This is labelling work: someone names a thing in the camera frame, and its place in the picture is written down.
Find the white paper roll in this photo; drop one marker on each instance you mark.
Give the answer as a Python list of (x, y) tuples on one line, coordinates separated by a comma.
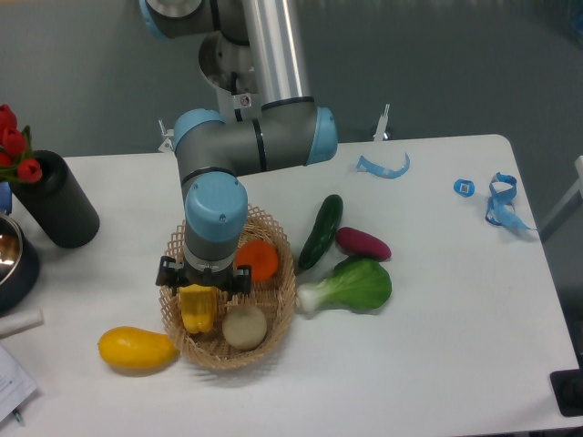
[(20, 321)]

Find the black device at edge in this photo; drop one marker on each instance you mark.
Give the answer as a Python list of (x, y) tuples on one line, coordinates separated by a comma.
[(567, 387)]

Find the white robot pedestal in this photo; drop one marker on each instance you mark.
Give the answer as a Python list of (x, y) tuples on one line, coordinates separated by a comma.
[(229, 69)]

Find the yellow bell pepper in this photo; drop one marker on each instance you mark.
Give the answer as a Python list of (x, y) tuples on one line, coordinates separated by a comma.
[(199, 305)]

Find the crumpled blue tape strip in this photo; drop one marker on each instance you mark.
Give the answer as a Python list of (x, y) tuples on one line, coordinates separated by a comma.
[(500, 210)]

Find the white paper sheet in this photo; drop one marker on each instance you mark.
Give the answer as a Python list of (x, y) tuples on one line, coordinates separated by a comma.
[(16, 384)]

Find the purple sweet potato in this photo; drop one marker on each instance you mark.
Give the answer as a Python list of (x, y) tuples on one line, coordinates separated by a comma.
[(358, 243)]

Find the green bok choy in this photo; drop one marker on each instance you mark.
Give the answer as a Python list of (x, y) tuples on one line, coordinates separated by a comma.
[(355, 283)]

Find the small blue tape roll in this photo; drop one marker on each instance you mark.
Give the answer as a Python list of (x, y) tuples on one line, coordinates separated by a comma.
[(464, 188)]

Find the beige round potato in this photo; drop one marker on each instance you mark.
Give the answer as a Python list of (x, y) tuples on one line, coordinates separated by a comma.
[(244, 327)]

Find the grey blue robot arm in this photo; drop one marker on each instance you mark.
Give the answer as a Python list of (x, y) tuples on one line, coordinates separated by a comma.
[(270, 123)]

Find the black cylindrical vase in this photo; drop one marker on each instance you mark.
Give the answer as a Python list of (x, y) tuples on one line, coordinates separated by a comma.
[(58, 203)]

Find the red tulip flowers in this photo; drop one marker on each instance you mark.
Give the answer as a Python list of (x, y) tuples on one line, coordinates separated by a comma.
[(18, 163)]

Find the blue object at left edge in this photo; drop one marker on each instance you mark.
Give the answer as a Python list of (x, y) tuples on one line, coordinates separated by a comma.
[(6, 198)]

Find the orange fruit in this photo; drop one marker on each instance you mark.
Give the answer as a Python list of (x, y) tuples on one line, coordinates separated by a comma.
[(261, 256)]

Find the dark metal bowl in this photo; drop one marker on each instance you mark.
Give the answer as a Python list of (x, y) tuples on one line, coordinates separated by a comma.
[(20, 264)]

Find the yellow squash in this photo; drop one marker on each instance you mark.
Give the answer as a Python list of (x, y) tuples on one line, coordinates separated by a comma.
[(136, 349)]

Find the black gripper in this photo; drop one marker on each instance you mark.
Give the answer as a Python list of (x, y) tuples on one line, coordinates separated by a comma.
[(174, 274)]

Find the woven wicker basket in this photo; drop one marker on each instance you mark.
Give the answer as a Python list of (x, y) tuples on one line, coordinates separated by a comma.
[(275, 297)]

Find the dark green cucumber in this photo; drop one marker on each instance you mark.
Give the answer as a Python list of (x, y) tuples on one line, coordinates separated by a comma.
[(323, 232)]

